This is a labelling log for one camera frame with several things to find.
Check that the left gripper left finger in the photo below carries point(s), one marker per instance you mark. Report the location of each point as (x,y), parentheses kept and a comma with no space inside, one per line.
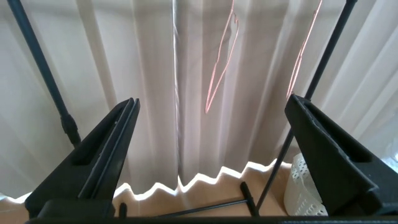
(56,193)

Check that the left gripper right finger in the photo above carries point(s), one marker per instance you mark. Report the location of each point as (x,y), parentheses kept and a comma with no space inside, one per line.
(348,186)

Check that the pink clothes hanger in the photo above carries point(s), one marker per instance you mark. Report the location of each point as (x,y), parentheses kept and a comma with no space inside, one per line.
(207,107)
(288,93)

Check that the white laundry basket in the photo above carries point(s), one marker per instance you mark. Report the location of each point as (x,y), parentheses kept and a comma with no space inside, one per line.
(303,193)

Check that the black clothes rack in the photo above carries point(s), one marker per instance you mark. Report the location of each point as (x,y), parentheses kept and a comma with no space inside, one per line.
(40,62)

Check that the beige curtain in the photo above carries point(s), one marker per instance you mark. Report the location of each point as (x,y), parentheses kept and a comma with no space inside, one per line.
(124,62)

